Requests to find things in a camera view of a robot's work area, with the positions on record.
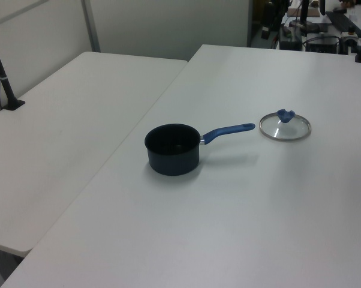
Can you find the glass lid with blue knob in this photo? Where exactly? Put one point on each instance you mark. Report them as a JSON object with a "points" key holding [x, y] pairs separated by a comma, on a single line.
{"points": [[285, 130]]}

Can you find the white adjacent table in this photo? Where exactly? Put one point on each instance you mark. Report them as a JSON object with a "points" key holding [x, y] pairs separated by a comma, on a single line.
{"points": [[63, 135]]}

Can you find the small black box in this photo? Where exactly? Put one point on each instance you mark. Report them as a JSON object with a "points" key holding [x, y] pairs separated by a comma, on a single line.
{"points": [[265, 33]]}

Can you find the black electronics box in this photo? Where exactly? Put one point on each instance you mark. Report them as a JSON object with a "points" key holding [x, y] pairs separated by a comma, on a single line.
{"points": [[290, 40]]}

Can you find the black monitor stand round base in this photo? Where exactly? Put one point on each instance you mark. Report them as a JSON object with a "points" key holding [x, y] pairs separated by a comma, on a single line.
{"points": [[304, 25]]}

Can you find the grey device with red button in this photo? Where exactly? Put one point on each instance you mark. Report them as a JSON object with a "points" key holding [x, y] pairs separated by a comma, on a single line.
{"points": [[350, 37]]}

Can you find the black keyboard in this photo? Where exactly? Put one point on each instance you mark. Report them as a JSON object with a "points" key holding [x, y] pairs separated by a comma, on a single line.
{"points": [[344, 21]]}

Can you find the grey partition post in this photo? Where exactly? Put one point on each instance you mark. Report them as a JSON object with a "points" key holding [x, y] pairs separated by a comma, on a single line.
{"points": [[91, 27]]}

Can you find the black camera pole with clamp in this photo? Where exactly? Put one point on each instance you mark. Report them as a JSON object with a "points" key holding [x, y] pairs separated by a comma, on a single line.
{"points": [[5, 87]]}

